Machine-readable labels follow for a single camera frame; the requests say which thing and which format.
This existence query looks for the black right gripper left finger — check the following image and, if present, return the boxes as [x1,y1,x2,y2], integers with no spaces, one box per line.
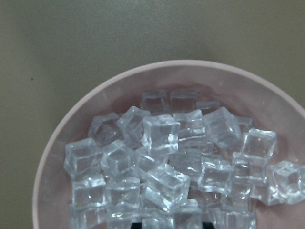
[131,222,142,229]

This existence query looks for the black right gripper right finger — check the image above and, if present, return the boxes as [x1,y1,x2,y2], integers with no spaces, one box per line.
[202,222,214,229]

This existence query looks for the clear ice cube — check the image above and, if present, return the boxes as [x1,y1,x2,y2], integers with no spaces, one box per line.
[142,199,203,229]

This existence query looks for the clear ice cubes pile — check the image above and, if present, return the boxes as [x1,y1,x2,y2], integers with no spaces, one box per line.
[63,90,305,229]

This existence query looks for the pink bowl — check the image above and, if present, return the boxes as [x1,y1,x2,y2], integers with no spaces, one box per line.
[32,60,305,229]

